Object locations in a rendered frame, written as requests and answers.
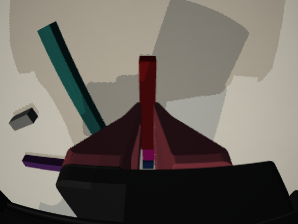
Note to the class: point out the grey rectangular block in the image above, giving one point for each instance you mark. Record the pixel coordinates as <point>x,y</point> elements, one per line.
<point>23,119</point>

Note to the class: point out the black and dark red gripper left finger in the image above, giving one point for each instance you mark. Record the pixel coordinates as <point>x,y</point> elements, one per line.
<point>113,145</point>

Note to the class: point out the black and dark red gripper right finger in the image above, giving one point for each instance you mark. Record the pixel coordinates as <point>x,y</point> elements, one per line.
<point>183,147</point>

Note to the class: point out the purple rod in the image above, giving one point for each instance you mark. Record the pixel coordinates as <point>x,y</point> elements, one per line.
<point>46,163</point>

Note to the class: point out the magenta rod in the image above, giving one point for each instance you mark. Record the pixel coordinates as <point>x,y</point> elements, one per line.
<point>148,154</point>

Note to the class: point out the turquoise rod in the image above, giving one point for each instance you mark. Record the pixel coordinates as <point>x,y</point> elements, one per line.
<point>67,71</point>

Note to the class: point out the dark red rod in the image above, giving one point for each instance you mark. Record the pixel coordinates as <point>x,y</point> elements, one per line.
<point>147,95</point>

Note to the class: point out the small dark blue block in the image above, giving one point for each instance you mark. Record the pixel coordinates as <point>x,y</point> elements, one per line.
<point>148,164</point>

